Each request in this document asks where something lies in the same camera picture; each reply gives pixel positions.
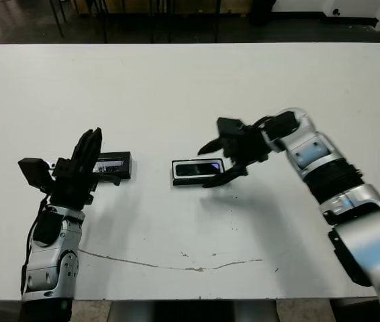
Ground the grey robot lower body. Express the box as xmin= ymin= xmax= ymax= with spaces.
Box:
xmin=107 ymin=299 xmax=278 ymax=322

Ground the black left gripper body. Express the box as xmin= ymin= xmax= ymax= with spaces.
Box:
xmin=47 ymin=156 xmax=123 ymax=209

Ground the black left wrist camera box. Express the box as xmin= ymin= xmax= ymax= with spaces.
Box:
xmin=17 ymin=157 xmax=56 ymax=195

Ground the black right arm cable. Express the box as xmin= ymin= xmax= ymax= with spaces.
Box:
xmin=243 ymin=115 xmax=280 ymax=132

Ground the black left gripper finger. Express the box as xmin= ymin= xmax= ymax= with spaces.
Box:
xmin=70 ymin=129 xmax=96 ymax=173
xmin=87 ymin=127 xmax=103 ymax=174

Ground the black box base white insert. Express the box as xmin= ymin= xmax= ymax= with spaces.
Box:
xmin=171 ymin=158 xmax=226 ymax=187

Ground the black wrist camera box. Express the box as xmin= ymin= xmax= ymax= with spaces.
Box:
xmin=17 ymin=157 xmax=56 ymax=195
xmin=216 ymin=117 xmax=245 ymax=138

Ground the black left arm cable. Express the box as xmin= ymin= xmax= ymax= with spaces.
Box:
xmin=21 ymin=197 xmax=48 ymax=286

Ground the wooden cabinet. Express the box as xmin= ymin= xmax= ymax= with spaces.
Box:
xmin=74 ymin=0 xmax=251 ymax=15

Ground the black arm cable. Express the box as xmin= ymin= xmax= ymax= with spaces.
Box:
xmin=21 ymin=197 xmax=48 ymax=286
xmin=243 ymin=115 xmax=280 ymax=132

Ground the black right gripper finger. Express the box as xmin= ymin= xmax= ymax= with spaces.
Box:
xmin=202 ymin=166 xmax=248 ymax=189
xmin=196 ymin=136 xmax=227 ymax=156

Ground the black camera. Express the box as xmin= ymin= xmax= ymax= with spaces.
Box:
xmin=175 ymin=162 xmax=223 ymax=178

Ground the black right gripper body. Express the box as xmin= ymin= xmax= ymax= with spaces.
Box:
xmin=221 ymin=125 xmax=271 ymax=176

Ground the black trash bin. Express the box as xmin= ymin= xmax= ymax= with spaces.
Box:
xmin=248 ymin=0 xmax=276 ymax=26

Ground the glossy black box lid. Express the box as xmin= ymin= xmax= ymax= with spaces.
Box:
xmin=92 ymin=151 xmax=134 ymax=181

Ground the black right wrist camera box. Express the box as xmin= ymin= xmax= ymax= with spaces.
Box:
xmin=216 ymin=117 xmax=245 ymax=138

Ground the black metal table leg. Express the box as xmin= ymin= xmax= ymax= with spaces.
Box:
xmin=50 ymin=0 xmax=66 ymax=38

